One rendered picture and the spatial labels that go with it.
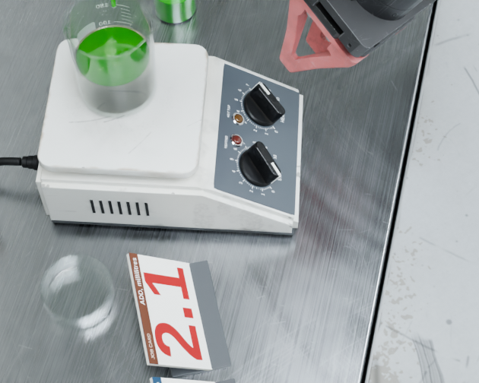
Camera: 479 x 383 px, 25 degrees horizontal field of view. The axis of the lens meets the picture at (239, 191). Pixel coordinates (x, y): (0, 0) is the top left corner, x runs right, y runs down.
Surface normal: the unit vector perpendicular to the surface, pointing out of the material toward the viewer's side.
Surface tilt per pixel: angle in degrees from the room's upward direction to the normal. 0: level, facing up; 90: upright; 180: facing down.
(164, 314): 40
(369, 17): 30
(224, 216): 90
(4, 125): 0
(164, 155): 0
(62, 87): 0
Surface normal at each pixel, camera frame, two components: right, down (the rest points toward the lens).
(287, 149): 0.50, -0.40
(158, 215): -0.06, 0.87
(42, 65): 0.00, -0.50
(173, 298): 0.63, -0.50
